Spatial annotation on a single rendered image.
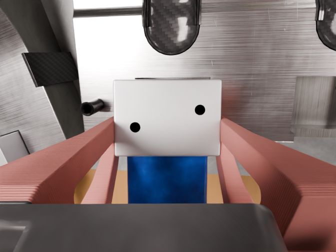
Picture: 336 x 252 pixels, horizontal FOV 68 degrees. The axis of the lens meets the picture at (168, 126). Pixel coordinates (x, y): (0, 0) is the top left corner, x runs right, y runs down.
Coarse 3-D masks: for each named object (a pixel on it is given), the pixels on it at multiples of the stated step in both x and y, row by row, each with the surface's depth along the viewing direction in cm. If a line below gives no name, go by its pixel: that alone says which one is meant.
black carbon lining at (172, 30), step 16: (144, 0) 16; (160, 0) 17; (176, 0) 17; (192, 0) 16; (320, 0) 15; (144, 16) 16; (160, 16) 17; (176, 16) 17; (192, 16) 16; (320, 16) 15; (160, 32) 17; (176, 32) 17; (192, 32) 16; (320, 32) 15; (160, 48) 17; (176, 48) 17
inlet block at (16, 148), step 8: (0, 136) 24; (8, 136) 23; (16, 136) 24; (0, 144) 22; (8, 144) 22; (16, 144) 23; (24, 144) 24; (0, 152) 22; (8, 152) 22; (16, 152) 23; (24, 152) 24; (0, 160) 22; (8, 160) 22
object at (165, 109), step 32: (128, 96) 11; (160, 96) 11; (192, 96) 11; (128, 128) 12; (160, 128) 12; (192, 128) 12; (128, 160) 13; (160, 160) 13; (192, 160) 13; (128, 192) 13; (160, 192) 13; (192, 192) 13
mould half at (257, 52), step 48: (96, 0) 17; (240, 0) 16; (288, 0) 15; (96, 48) 17; (144, 48) 17; (192, 48) 17; (240, 48) 16; (288, 48) 16; (96, 96) 18; (240, 96) 17; (288, 96) 16
